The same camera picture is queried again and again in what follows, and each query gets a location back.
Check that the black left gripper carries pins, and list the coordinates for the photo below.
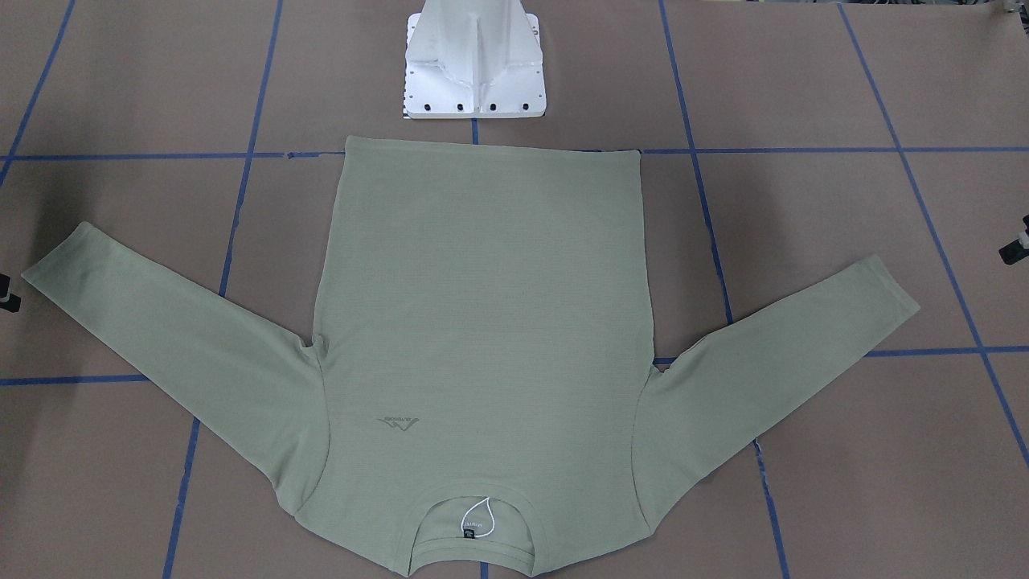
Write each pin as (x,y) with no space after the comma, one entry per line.
(1016,250)

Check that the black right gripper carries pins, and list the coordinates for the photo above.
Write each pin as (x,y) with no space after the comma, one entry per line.
(4,287)

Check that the olive green long-sleeve shirt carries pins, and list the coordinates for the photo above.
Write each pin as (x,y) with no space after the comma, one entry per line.
(480,382)

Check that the white central pedestal column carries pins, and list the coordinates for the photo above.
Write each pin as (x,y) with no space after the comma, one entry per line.
(473,59)

